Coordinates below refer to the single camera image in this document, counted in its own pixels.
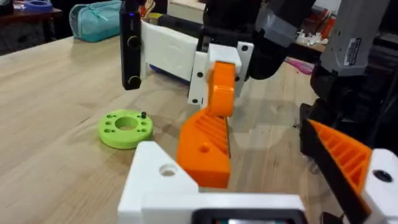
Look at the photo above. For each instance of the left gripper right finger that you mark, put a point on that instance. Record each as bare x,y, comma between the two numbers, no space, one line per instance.
348,161

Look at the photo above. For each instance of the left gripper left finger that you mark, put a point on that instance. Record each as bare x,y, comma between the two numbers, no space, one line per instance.
149,183

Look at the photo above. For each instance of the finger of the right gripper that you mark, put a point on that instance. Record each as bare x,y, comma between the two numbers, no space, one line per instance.
245,62
197,84

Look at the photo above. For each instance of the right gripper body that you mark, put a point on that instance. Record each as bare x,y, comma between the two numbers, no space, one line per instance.
267,53

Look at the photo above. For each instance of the orange ribbed wedge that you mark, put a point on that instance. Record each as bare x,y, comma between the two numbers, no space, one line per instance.
203,155

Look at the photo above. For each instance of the small black screw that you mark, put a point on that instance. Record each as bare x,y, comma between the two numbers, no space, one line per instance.
143,115

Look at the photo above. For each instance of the right wrist flat plate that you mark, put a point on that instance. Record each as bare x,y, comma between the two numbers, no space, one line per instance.
168,49

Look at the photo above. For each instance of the heap of white parts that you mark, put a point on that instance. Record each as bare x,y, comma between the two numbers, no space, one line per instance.
311,38

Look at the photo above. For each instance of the green disc with holes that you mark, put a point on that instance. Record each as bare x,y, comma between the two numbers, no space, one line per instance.
119,135

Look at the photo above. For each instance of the wooden utensils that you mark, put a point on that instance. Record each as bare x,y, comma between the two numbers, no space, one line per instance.
148,7

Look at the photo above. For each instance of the teal zip bag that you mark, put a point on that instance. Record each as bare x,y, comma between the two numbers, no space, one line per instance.
93,21

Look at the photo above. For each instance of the dark wooden side table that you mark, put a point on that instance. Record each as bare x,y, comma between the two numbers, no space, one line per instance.
28,15

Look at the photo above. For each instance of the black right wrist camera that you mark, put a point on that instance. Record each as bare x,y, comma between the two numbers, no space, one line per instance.
130,56

